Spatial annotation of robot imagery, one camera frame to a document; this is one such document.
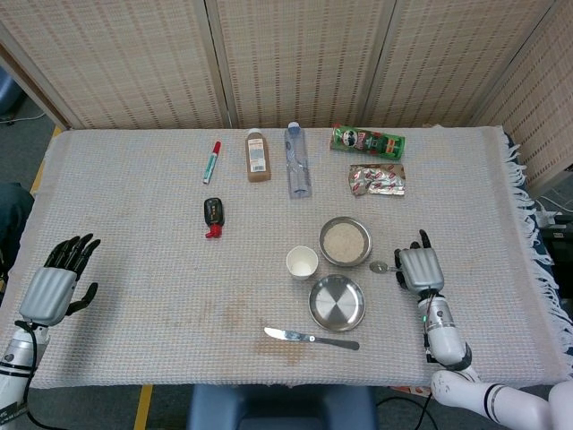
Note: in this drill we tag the black red car key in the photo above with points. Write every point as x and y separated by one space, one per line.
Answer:
213 210

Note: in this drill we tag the green Pringles can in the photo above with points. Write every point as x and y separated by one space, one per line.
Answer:
367 142

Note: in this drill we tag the woven folding screen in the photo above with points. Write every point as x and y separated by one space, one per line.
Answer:
304 62

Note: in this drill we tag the red capped marker pen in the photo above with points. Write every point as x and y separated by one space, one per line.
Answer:
210 163

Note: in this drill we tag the clear plastic water bottle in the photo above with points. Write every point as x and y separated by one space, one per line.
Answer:
297 165

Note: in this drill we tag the brown liquid bottle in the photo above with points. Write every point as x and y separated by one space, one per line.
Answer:
258 157

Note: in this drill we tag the steel bowl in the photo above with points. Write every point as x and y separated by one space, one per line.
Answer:
368 244

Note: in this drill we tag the blue round object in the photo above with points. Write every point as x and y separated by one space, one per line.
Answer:
8 94

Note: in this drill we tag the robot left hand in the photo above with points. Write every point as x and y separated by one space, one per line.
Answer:
47 293

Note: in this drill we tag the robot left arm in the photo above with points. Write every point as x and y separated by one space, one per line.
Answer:
13 358

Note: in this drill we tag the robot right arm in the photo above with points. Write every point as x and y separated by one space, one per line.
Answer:
445 340

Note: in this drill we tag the white paper cup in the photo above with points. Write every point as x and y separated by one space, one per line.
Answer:
302 264

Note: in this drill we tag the round steel plate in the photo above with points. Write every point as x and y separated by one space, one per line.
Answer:
336 303

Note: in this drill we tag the silver foil snack wrapper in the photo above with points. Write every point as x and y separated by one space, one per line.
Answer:
378 180

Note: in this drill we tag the white woven tablecloth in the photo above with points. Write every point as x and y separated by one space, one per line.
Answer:
156 277

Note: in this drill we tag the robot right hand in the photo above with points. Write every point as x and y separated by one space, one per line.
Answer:
421 269

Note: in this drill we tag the steel table knife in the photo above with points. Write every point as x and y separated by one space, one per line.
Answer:
286 334

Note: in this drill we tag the small metal spoon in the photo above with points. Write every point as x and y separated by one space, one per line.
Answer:
379 267

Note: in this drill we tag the black box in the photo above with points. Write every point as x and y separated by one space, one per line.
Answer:
557 242

